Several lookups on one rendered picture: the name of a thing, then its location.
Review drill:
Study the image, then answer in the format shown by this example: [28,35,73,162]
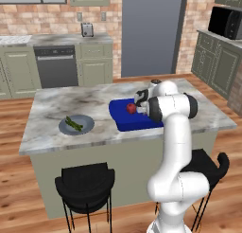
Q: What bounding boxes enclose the green base cupboards with worktop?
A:
[0,32,114,100]

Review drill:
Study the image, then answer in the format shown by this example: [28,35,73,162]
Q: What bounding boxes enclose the grey tall fridge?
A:
[120,0,190,79]

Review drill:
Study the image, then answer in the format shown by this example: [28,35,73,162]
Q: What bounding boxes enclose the green side base cupboards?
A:
[190,28,242,101]

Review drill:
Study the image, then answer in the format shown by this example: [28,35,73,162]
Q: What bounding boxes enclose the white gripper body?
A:
[136,105,147,116]

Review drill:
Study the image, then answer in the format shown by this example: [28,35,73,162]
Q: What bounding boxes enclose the grey round plate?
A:
[58,114,95,136]

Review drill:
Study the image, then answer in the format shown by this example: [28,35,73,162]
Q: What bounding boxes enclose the blue tray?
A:
[108,98,164,133]

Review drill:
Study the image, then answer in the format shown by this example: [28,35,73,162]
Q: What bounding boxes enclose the black bar stool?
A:
[54,162,116,233]
[154,148,231,233]

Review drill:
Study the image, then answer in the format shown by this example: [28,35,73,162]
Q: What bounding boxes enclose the red pomegranate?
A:
[126,103,137,115]

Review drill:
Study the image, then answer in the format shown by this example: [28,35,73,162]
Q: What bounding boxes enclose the marble top kitchen island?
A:
[18,78,238,221]

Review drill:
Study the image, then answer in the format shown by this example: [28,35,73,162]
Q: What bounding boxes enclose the silver toaster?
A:
[80,22,95,38]

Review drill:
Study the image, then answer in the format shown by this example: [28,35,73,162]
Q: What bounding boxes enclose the black microwave oven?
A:
[207,6,242,41]

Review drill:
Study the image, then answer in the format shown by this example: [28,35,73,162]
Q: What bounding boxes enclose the grey dishwasher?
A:
[33,45,79,89]

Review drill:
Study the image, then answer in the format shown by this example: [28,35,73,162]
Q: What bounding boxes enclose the green asparagus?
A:
[64,116,84,133]

